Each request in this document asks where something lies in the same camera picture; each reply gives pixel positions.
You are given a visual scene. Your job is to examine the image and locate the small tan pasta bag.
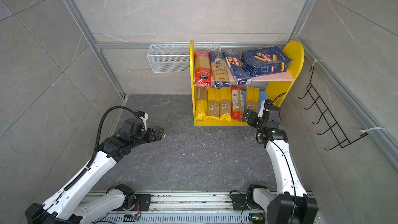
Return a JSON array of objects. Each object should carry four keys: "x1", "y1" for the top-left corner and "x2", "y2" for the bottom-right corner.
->
[{"x1": 246, "y1": 87, "x2": 260, "y2": 113}]

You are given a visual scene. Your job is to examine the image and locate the red white spaghetti bag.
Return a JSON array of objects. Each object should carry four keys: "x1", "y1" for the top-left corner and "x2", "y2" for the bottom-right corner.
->
[{"x1": 231, "y1": 86, "x2": 245, "y2": 122}]

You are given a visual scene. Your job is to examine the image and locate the blue Barilla spaghetti bag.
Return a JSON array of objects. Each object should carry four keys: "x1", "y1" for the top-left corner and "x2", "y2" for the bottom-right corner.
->
[{"x1": 223, "y1": 49, "x2": 252, "y2": 85}]

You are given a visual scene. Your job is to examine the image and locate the blue yellow spaghetti bag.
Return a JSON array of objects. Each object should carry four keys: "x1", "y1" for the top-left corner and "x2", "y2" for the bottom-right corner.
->
[{"x1": 210, "y1": 52, "x2": 231, "y2": 89}]

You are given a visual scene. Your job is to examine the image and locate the yellow Pastatime spaghetti bag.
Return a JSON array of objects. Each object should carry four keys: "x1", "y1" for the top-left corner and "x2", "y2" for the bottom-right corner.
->
[{"x1": 195, "y1": 87, "x2": 208, "y2": 121}]

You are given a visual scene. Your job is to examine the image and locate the blue Barilla rigatoni box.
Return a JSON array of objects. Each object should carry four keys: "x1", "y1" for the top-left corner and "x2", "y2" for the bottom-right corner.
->
[{"x1": 242, "y1": 46, "x2": 292, "y2": 77}]

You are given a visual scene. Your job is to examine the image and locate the red yellow pasta bag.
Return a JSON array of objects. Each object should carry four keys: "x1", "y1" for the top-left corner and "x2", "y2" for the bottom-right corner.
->
[{"x1": 194, "y1": 50, "x2": 211, "y2": 87}]

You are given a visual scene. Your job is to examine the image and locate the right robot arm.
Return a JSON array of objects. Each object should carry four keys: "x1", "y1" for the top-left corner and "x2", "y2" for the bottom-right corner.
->
[{"x1": 243, "y1": 100, "x2": 319, "y2": 224}]

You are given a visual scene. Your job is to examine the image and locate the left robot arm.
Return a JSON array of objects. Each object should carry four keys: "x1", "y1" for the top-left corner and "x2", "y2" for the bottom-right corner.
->
[{"x1": 25, "y1": 106, "x2": 164, "y2": 224}]

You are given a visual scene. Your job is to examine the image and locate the yellow shelf unit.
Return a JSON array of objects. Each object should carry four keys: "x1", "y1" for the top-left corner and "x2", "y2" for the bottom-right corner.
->
[{"x1": 189, "y1": 40, "x2": 305, "y2": 113}]

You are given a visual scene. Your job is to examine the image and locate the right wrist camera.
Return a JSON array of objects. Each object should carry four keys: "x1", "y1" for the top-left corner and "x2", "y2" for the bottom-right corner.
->
[{"x1": 258, "y1": 99, "x2": 273, "y2": 118}]

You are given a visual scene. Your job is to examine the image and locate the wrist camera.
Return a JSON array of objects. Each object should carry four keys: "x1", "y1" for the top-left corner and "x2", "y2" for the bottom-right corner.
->
[
  {"x1": 258, "y1": 99, "x2": 273, "y2": 118},
  {"x1": 136, "y1": 111, "x2": 148, "y2": 130}
]

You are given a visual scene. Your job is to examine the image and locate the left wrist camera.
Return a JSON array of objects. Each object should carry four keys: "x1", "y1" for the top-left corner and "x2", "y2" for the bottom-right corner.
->
[{"x1": 136, "y1": 111, "x2": 148, "y2": 130}]

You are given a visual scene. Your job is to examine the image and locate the black wire hook rack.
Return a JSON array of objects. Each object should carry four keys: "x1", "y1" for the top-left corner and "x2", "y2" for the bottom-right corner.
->
[{"x1": 298, "y1": 67, "x2": 369, "y2": 151}]

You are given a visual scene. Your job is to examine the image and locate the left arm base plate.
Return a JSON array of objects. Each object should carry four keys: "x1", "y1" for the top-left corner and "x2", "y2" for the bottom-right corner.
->
[{"x1": 115, "y1": 194, "x2": 152, "y2": 212}]

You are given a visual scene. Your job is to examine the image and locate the white wire mesh basket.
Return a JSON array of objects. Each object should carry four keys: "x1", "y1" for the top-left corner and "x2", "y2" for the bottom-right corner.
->
[{"x1": 147, "y1": 41, "x2": 221, "y2": 73}]

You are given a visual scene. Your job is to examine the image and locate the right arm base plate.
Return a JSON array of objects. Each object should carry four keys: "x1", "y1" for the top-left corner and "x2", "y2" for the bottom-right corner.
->
[{"x1": 229, "y1": 191, "x2": 259, "y2": 211}]

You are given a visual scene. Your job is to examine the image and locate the aluminium mounting rail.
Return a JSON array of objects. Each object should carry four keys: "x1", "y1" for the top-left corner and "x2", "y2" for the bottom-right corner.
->
[{"x1": 66, "y1": 192, "x2": 321, "y2": 224}]

